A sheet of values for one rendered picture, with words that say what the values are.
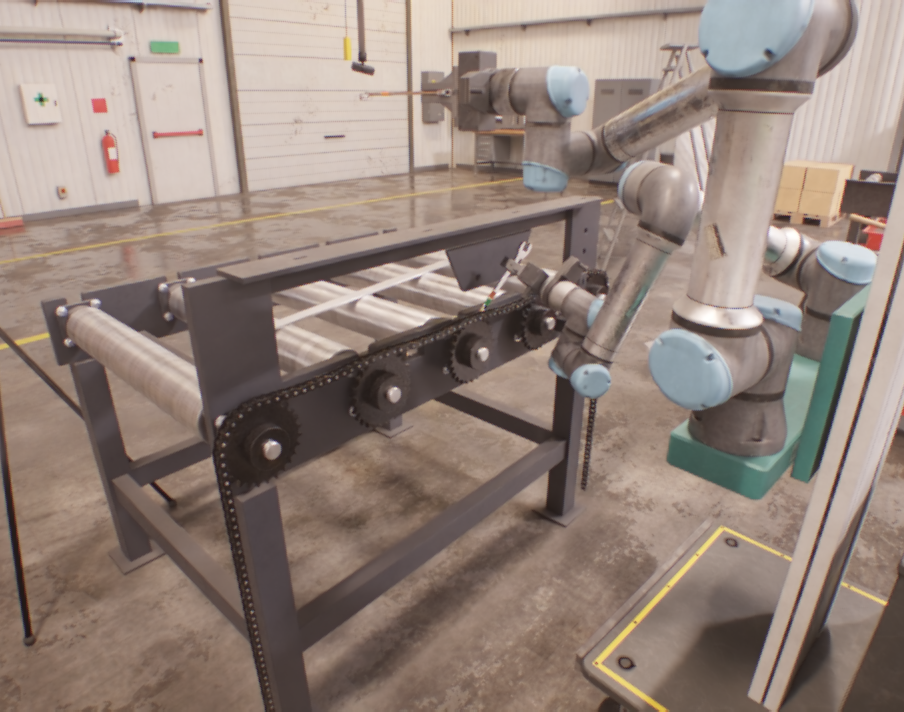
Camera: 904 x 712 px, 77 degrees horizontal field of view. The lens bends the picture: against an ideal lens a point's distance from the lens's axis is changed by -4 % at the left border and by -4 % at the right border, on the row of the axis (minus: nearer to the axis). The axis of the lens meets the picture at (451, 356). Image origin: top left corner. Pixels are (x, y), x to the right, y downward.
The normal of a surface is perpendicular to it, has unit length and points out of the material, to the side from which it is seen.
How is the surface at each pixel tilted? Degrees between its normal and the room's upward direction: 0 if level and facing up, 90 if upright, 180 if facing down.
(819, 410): 90
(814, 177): 90
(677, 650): 0
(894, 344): 90
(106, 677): 0
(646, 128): 108
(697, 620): 0
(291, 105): 90
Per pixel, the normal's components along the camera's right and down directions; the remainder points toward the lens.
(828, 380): -0.72, 0.27
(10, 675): 0.00, -0.92
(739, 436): -0.36, 0.07
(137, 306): 0.74, 0.26
